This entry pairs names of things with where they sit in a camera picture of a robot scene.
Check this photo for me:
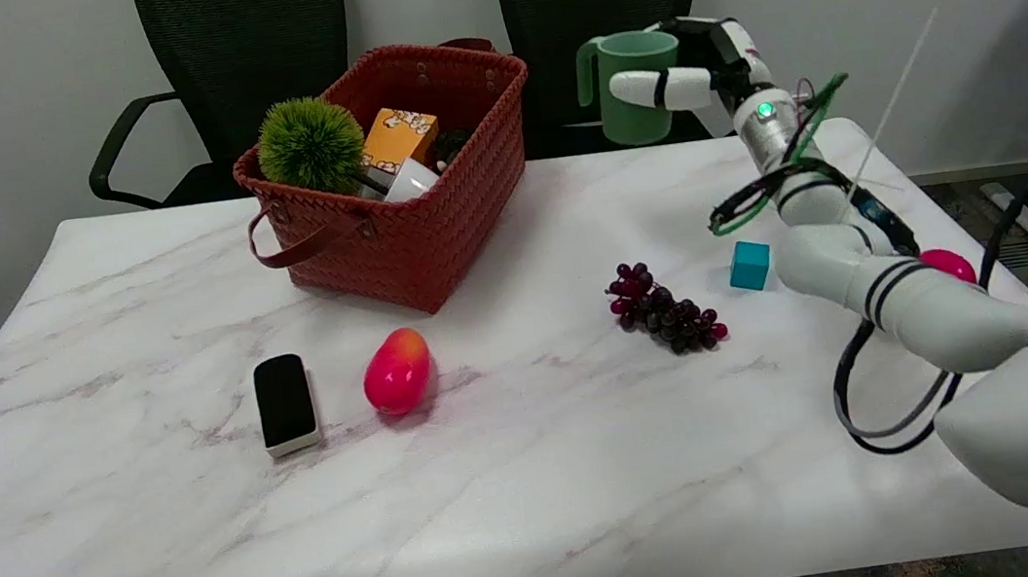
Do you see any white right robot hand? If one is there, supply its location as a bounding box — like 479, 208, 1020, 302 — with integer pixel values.
602, 5, 781, 151

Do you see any green mug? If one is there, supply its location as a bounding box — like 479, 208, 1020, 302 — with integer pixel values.
570, 24, 692, 154

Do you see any red woven basket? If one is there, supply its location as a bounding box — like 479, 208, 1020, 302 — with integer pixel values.
220, 28, 558, 337

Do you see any teal cube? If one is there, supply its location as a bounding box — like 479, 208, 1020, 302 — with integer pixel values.
725, 237, 776, 294

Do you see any purple toy grape bunch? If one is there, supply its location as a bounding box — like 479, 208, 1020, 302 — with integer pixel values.
603, 251, 731, 363

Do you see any orange snack box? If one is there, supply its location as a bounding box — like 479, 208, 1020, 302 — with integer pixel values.
354, 102, 445, 179

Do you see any white cup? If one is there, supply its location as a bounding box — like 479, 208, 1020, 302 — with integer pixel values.
379, 154, 443, 205

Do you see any pink round toy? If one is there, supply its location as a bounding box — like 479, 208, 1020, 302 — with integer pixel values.
917, 244, 978, 290

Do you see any green spiky ball plant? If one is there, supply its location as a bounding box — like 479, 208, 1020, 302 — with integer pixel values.
251, 90, 373, 205

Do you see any red toy mango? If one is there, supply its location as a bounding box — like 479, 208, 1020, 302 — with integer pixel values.
357, 325, 439, 420

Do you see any black office chair with armrest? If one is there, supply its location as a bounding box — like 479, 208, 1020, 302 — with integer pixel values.
66, 0, 368, 218

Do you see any black whiteboard eraser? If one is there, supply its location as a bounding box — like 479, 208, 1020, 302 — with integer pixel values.
250, 350, 325, 460

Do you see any green robot cable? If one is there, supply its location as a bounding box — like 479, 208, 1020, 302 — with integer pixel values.
693, 71, 866, 237

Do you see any white cable tie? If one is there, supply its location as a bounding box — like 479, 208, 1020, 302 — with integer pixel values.
825, 7, 962, 201

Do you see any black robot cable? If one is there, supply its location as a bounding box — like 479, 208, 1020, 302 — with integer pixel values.
808, 169, 1028, 462

